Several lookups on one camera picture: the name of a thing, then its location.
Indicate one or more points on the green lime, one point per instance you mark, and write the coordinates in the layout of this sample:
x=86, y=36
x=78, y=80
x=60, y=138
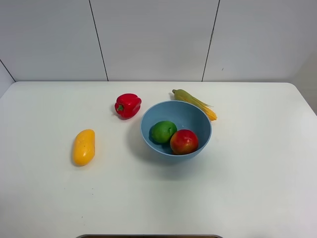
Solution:
x=162, y=131

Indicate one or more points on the red yellow apple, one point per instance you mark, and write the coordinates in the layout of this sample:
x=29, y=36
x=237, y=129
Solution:
x=184, y=142

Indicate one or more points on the yellow mango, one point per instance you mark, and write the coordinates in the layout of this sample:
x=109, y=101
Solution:
x=84, y=147

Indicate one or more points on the light blue bowl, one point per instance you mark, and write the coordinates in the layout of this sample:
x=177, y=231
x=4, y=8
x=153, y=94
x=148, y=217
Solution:
x=184, y=116

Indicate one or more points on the corn cob with husk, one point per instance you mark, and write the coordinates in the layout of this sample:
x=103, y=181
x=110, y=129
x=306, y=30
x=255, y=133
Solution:
x=182, y=95

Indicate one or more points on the red bell pepper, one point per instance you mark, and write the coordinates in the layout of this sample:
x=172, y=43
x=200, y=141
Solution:
x=127, y=105

